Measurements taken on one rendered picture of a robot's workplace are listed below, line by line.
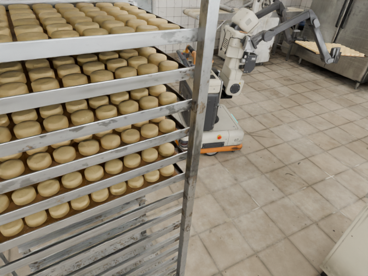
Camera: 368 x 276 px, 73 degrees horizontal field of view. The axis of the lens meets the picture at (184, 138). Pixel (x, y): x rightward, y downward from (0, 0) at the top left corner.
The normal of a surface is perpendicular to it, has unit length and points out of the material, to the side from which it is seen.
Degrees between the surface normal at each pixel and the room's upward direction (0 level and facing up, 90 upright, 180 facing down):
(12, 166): 0
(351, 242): 90
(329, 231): 0
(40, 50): 90
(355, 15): 91
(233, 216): 0
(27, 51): 90
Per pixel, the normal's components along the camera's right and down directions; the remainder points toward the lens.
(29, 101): 0.52, 0.53
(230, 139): 0.22, 0.58
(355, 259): -0.87, 0.25
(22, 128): 0.07, -0.81
